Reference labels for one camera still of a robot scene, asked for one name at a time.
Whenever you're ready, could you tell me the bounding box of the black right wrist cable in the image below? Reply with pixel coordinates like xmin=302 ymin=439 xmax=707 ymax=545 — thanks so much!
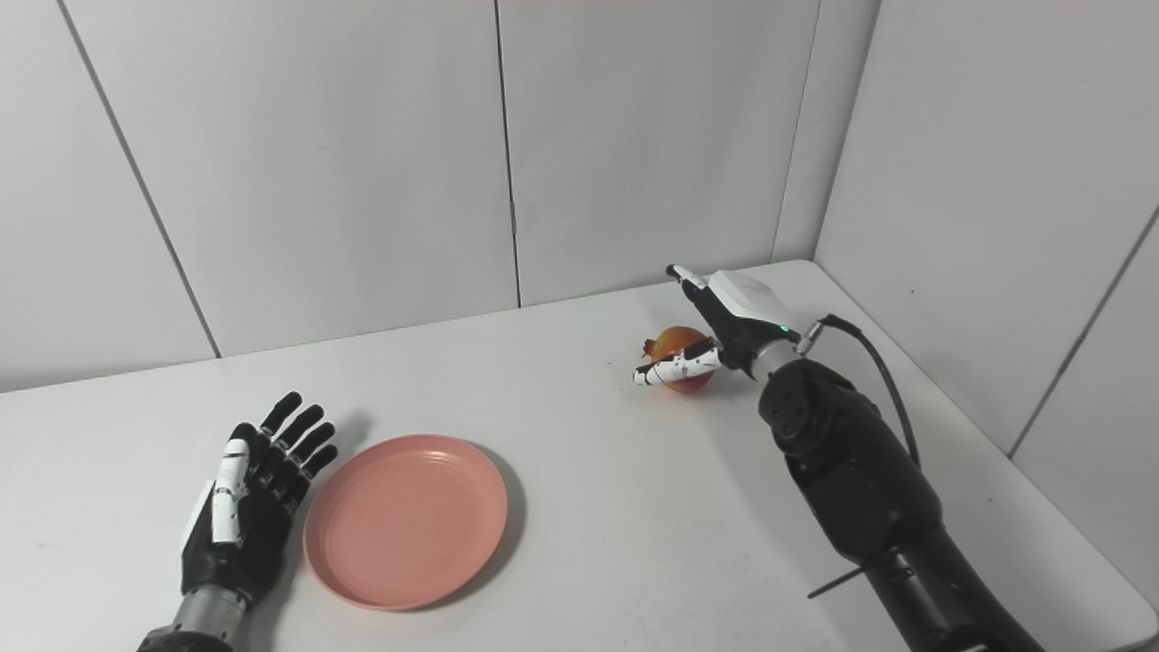
xmin=795 ymin=314 xmax=922 ymax=472

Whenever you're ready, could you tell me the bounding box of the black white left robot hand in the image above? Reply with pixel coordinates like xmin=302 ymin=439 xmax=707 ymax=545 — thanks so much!
xmin=179 ymin=391 xmax=339 ymax=608

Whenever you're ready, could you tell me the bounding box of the red yellow pomegranate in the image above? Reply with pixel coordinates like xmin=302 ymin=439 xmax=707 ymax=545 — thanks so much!
xmin=642 ymin=326 xmax=716 ymax=393

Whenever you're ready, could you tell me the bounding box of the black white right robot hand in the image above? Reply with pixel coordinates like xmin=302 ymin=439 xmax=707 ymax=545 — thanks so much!
xmin=633 ymin=264 xmax=802 ymax=388

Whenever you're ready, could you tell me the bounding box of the pink round plate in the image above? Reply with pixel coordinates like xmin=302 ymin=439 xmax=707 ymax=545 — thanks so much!
xmin=304 ymin=435 xmax=509 ymax=611

